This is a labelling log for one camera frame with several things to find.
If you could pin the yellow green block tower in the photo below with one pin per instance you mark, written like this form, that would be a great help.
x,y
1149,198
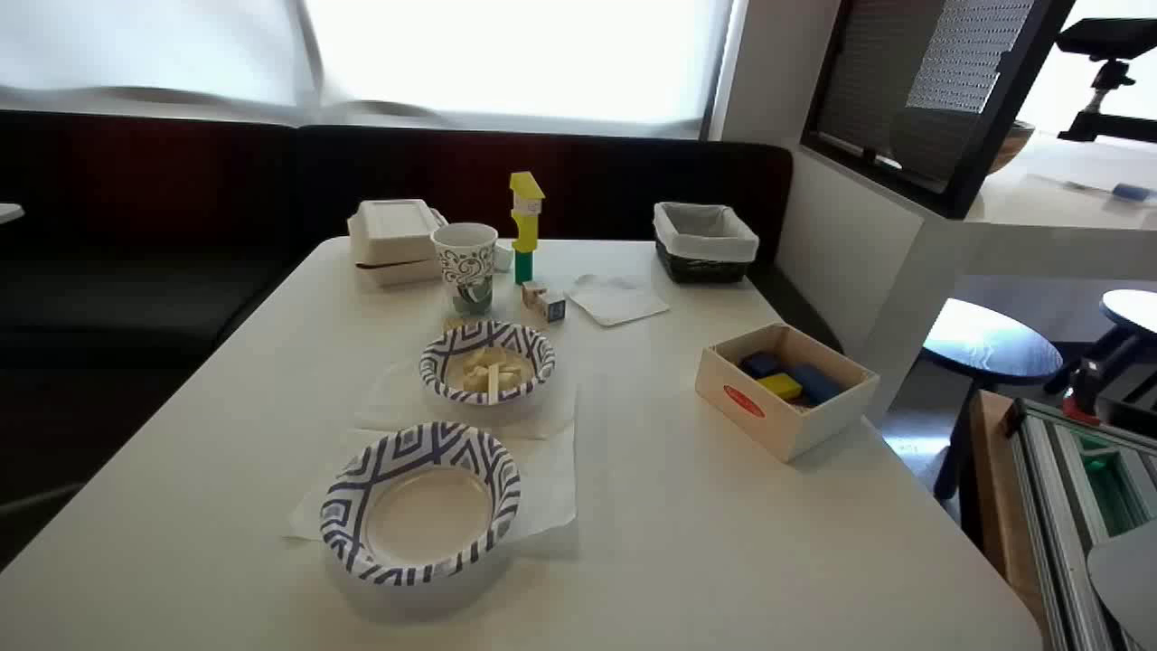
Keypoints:
x,y
526,217

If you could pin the white food pieces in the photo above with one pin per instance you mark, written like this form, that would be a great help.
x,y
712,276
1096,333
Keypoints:
x,y
513,372

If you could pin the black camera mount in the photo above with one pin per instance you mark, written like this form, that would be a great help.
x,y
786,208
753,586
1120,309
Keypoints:
x,y
1103,75

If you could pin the empty blue patterned paper bowl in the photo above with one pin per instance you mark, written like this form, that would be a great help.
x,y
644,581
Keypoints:
x,y
360,490

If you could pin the tan wooden cube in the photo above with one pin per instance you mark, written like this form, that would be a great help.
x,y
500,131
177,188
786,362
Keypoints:
x,y
533,294

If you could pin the black computer monitor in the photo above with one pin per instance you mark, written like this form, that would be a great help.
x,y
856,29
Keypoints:
x,y
890,85

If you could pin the white plastic fork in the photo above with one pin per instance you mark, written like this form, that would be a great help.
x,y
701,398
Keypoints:
x,y
492,382

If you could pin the white wooden box red label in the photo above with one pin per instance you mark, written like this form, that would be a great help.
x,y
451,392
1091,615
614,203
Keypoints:
x,y
773,422

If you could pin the blue block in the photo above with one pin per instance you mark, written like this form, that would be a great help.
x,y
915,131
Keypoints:
x,y
762,362
820,384

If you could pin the dark upholstered bench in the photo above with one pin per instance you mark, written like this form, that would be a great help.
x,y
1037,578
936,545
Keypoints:
x,y
159,203

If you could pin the wooden cart board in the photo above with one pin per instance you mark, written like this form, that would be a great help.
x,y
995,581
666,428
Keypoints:
x,y
995,507

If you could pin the yellow block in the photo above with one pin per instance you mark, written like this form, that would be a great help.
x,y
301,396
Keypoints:
x,y
783,384

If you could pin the round white stool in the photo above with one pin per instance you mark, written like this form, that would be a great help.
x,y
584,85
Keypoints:
x,y
994,341
1138,309

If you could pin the white foam takeout container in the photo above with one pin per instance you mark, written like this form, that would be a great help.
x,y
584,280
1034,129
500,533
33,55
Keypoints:
x,y
394,238

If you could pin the blue patterned bowl with pieces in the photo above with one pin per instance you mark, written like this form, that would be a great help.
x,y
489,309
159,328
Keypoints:
x,y
451,348

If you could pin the white cube with blue print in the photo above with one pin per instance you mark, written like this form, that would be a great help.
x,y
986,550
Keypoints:
x,y
555,307

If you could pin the blue pen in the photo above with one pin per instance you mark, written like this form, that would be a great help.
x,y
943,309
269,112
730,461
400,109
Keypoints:
x,y
1131,192

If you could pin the patterned paper cup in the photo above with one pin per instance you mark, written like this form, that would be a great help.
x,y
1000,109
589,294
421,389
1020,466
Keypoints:
x,y
469,273

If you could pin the aluminium frame cart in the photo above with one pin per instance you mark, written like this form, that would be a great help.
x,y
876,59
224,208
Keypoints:
x,y
1070,507

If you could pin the small square white napkin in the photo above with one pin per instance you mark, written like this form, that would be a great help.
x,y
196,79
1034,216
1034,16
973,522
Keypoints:
x,y
616,302

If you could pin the brown bowl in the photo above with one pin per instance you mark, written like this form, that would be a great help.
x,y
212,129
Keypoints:
x,y
1012,145

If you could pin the red black clamp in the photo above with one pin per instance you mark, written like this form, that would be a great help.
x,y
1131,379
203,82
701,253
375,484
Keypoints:
x,y
1084,392

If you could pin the white desk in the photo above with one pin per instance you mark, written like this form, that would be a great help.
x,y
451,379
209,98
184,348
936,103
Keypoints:
x,y
868,267

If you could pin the dark basket with white liner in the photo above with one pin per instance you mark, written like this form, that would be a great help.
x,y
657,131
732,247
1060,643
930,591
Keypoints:
x,y
706,238

